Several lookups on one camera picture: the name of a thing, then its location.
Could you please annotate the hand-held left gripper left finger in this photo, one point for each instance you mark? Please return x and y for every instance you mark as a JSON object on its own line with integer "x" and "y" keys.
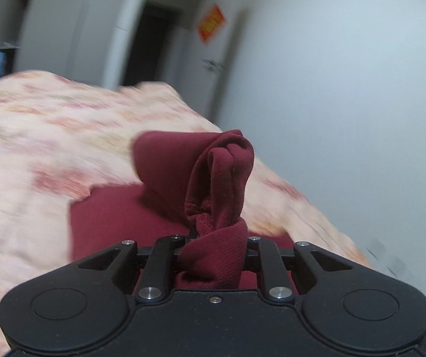
{"x": 162, "y": 254}

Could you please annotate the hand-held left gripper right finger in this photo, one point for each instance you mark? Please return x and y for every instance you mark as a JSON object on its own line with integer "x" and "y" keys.
{"x": 264, "y": 256}

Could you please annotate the dark red long-sleeved sweater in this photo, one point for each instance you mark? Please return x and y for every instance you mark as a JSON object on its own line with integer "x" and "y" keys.
{"x": 213, "y": 178}

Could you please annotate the floral peach quilt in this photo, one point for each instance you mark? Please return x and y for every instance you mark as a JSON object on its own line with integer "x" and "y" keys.
{"x": 30, "y": 148}

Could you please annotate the white room door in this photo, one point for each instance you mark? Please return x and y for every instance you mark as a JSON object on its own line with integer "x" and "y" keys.
{"x": 198, "y": 81}

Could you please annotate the red square door decoration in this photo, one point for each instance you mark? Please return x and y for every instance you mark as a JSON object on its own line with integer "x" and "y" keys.
{"x": 211, "y": 23}

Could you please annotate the grey built-in wardrobe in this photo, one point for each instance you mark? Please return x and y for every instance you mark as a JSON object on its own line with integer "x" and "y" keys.
{"x": 60, "y": 33}

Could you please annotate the white door frame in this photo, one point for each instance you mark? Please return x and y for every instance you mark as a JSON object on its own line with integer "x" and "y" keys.
{"x": 123, "y": 41}

